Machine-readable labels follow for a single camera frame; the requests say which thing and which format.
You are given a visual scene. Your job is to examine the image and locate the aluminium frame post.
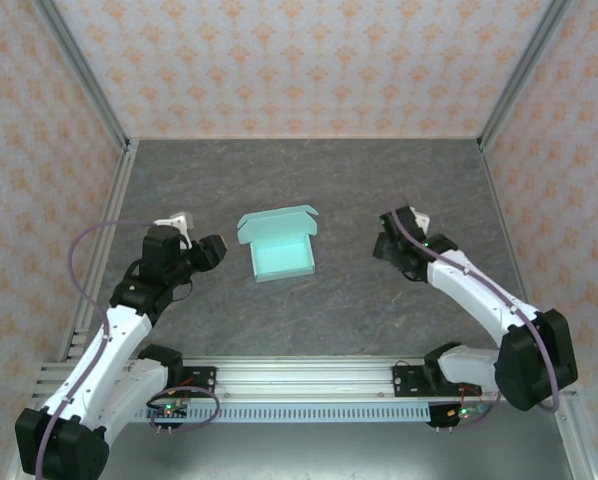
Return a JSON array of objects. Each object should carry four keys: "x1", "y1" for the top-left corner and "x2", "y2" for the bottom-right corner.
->
[
  {"x1": 477, "y1": 0, "x2": 576, "y2": 151},
  {"x1": 32, "y1": 0, "x2": 132, "y2": 151}
]

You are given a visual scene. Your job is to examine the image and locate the aluminium side rail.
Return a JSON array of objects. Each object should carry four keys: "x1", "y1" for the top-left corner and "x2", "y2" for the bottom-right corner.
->
[
  {"x1": 58, "y1": 138, "x2": 141, "y2": 362},
  {"x1": 478, "y1": 138, "x2": 548, "y2": 361}
]

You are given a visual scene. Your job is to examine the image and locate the teal paper box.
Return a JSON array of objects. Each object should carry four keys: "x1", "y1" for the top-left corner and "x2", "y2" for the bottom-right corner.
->
[{"x1": 236, "y1": 203, "x2": 320, "y2": 285}]

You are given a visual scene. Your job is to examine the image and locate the right circuit board with LEDs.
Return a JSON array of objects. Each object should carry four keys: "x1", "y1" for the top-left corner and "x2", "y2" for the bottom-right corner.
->
[{"x1": 428, "y1": 402, "x2": 490, "y2": 429}]

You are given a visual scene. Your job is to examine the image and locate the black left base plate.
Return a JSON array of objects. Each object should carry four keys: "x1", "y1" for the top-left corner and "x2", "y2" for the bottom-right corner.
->
[{"x1": 168, "y1": 366, "x2": 218, "y2": 399}]

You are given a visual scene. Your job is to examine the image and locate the grey slotted cable duct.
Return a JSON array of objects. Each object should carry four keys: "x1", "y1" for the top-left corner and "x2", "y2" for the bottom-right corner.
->
[{"x1": 128, "y1": 403, "x2": 433, "y2": 425}]

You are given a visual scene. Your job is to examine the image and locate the circuit board with leds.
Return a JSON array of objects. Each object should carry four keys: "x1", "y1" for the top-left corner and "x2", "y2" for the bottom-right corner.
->
[
  {"x1": 428, "y1": 402, "x2": 490, "y2": 429},
  {"x1": 146, "y1": 402, "x2": 188, "y2": 421}
]

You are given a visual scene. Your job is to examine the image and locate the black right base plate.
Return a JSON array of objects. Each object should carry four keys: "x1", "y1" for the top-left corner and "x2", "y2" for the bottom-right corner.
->
[{"x1": 392, "y1": 363, "x2": 480, "y2": 399}]

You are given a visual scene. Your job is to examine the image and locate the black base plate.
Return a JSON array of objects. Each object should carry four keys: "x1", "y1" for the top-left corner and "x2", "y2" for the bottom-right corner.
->
[
  {"x1": 392, "y1": 363, "x2": 480, "y2": 399},
  {"x1": 168, "y1": 366, "x2": 218, "y2": 399}
]

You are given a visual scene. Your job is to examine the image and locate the left circuit board with LEDs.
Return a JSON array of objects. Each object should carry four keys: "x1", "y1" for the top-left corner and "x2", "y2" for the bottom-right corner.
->
[{"x1": 146, "y1": 402, "x2": 188, "y2": 421}]

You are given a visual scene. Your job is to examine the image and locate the aluminium mounting rail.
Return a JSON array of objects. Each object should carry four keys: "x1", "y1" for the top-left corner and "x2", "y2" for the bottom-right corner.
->
[{"x1": 31, "y1": 355, "x2": 578, "y2": 401}]

